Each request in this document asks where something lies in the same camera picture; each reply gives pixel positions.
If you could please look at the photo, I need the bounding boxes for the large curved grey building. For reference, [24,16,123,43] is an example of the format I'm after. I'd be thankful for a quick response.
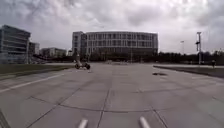
[71,30,159,57]

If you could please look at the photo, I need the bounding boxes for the small wheeled vehicle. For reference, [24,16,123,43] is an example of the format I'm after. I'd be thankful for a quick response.
[74,59,92,71]

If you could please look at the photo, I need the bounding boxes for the dark manhole cover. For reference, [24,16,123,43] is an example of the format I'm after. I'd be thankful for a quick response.
[152,72,168,77]

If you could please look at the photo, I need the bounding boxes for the low pale building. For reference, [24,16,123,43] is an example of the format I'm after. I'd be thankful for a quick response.
[39,47,68,59]

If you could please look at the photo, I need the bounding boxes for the row of trees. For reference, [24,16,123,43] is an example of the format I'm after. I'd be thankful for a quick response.
[66,49,224,65]

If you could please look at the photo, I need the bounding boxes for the robot's own part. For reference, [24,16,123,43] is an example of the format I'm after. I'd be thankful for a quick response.
[77,118,90,128]
[138,115,152,128]

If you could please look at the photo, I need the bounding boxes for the small grey building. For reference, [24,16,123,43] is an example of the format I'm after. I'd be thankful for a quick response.
[28,41,41,56]

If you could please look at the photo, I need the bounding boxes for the raised grass bed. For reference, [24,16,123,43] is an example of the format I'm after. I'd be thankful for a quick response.
[0,63,73,81]
[152,64,224,80]

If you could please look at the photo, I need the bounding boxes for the tall pole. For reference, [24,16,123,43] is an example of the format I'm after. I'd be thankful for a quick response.
[195,31,203,66]

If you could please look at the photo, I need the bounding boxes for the glass-fronted building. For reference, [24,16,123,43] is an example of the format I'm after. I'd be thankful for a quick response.
[0,24,32,65]

